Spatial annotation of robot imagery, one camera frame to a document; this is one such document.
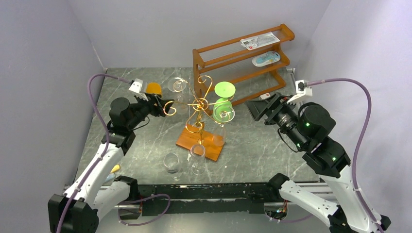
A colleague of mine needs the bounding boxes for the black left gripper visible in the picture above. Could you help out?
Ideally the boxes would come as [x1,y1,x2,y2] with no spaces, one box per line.
[127,93,174,130]

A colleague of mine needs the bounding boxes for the orange plastic wine glass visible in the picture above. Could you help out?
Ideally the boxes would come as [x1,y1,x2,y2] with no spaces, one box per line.
[145,83,163,97]

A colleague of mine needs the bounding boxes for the clear wine glass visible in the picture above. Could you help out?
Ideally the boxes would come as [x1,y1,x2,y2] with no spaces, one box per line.
[189,144,206,175]
[163,153,182,182]
[168,77,188,115]
[212,102,235,146]

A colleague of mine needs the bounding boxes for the green plastic wine glass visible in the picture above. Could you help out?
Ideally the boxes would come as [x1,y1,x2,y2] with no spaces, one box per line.
[212,82,236,124]

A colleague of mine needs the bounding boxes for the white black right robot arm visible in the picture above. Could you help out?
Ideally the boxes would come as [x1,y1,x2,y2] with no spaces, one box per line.
[246,94,391,233]

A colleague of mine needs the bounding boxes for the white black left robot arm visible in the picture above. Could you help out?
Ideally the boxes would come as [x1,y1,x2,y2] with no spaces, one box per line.
[48,94,173,233]

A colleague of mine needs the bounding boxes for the wooden three-tier shelf rack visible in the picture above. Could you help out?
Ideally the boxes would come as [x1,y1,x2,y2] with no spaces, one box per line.
[192,24,295,106]

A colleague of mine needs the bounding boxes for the small white teal box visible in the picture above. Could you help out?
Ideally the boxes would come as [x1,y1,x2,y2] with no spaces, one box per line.
[259,93,272,100]

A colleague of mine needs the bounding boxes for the blue blister pack middle shelf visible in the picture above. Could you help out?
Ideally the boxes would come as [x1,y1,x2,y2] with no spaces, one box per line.
[252,51,281,67]

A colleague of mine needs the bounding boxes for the white flat packet top shelf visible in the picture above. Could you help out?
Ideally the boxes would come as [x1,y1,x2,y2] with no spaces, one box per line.
[240,32,280,50]

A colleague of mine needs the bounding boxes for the yellow pink marker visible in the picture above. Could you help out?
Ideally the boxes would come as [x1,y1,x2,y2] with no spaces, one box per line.
[110,164,120,173]

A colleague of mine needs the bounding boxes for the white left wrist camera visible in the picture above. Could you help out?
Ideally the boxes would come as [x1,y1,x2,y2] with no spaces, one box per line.
[128,79,148,101]

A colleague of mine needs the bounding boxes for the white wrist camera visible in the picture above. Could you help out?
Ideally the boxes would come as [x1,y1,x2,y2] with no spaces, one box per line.
[287,80,313,104]
[128,79,148,101]

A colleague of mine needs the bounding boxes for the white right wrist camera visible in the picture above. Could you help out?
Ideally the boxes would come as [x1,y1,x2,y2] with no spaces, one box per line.
[287,80,313,104]

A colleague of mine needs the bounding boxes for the gold wire wine glass rack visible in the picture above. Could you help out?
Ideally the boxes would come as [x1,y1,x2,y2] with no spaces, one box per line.
[176,75,223,162]

